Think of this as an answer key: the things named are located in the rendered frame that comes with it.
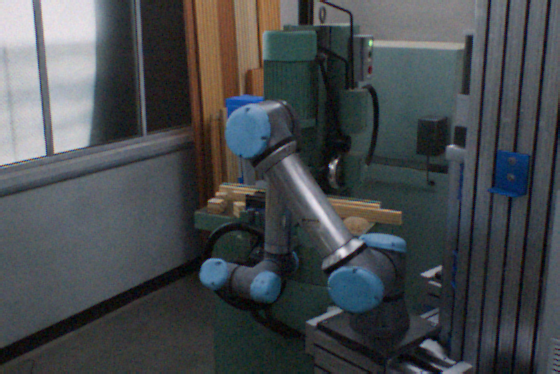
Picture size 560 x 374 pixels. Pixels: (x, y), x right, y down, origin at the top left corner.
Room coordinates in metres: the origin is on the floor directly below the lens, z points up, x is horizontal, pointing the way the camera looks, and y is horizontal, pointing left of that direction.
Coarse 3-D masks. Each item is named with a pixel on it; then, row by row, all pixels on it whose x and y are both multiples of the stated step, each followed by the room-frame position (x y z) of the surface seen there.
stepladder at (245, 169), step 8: (240, 96) 3.26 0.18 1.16; (248, 96) 3.26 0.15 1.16; (256, 96) 3.26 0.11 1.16; (232, 104) 3.17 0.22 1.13; (240, 104) 3.15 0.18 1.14; (248, 104) 3.12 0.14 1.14; (240, 160) 3.13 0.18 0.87; (240, 168) 3.13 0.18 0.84; (248, 168) 3.11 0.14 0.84; (240, 176) 3.13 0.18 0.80; (248, 176) 3.11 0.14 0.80; (264, 176) 3.23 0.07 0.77; (248, 184) 3.10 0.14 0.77; (256, 184) 3.16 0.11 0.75; (264, 184) 3.16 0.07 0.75
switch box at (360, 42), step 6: (354, 36) 2.45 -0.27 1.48; (360, 36) 2.45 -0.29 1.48; (366, 36) 2.45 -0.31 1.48; (372, 36) 2.51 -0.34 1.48; (354, 42) 2.45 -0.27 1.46; (360, 42) 2.44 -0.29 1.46; (366, 42) 2.44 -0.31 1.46; (372, 42) 2.51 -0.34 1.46; (354, 48) 2.45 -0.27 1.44; (360, 48) 2.44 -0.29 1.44; (366, 48) 2.44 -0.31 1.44; (372, 48) 2.51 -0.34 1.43; (354, 54) 2.45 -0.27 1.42; (360, 54) 2.44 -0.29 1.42; (366, 54) 2.44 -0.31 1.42; (372, 54) 2.51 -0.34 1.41; (354, 60) 2.45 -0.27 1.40; (360, 60) 2.44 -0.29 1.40; (366, 60) 2.45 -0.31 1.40; (372, 60) 2.51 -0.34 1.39; (354, 66) 2.45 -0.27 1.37; (360, 66) 2.44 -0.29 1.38; (366, 66) 2.45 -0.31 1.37; (372, 66) 2.51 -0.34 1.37; (354, 72) 2.45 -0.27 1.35; (360, 72) 2.44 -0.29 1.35; (366, 72) 2.45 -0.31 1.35; (372, 72) 2.51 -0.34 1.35; (354, 78) 2.45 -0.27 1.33; (360, 78) 2.44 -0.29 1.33; (366, 78) 2.45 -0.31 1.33
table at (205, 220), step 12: (228, 204) 2.32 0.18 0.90; (204, 216) 2.21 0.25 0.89; (216, 216) 2.19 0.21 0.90; (228, 216) 2.18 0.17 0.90; (204, 228) 2.21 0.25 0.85; (216, 228) 2.19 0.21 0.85; (300, 228) 2.06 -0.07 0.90; (372, 228) 2.08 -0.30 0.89; (240, 240) 2.04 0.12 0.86; (300, 240) 2.06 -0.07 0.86
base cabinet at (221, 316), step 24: (288, 288) 2.08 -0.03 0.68; (312, 288) 2.04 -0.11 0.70; (216, 312) 2.19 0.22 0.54; (240, 312) 2.15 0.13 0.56; (264, 312) 2.11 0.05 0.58; (288, 312) 2.08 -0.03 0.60; (312, 312) 2.04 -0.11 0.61; (216, 336) 2.19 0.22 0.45; (240, 336) 2.15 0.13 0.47; (264, 336) 2.11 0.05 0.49; (216, 360) 2.20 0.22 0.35; (240, 360) 2.15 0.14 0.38; (264, 360) 2.11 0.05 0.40; (288, 360) 2.07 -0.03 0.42; (312, 360) 2.04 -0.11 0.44
